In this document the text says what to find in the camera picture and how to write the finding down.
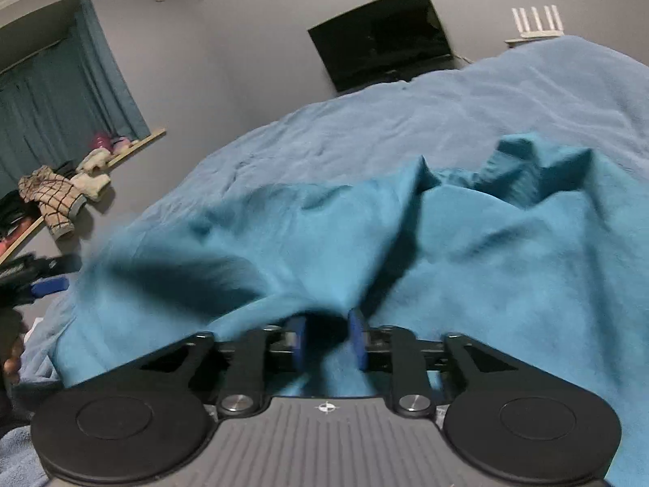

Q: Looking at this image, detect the wooden window sill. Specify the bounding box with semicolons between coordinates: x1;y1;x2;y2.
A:
0;127;167;264

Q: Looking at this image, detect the person left hand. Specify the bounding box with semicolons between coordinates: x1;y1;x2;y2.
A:
1;309;26;418

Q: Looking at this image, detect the pink item on sill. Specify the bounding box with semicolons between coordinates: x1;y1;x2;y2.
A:
90;132;138;155

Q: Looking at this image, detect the cream plush garment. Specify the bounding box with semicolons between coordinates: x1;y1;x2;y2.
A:
71;147;112;203

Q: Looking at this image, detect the white wifi router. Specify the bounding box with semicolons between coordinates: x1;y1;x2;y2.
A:
505;4;565;48

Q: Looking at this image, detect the teal window curtain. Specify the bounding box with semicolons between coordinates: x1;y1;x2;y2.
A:
1;0;150;194

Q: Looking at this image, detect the teal zip hooded jacket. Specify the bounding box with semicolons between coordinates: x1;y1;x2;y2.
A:
52;135;648;486

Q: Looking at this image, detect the checked beige garment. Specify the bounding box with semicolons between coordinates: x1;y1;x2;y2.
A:
17;166;87;240

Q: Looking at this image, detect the black flat screen television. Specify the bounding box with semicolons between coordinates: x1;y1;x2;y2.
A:
308;0;453;93

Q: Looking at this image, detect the blue fleece bed blanket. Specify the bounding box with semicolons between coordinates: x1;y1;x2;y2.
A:
0;33;649;487

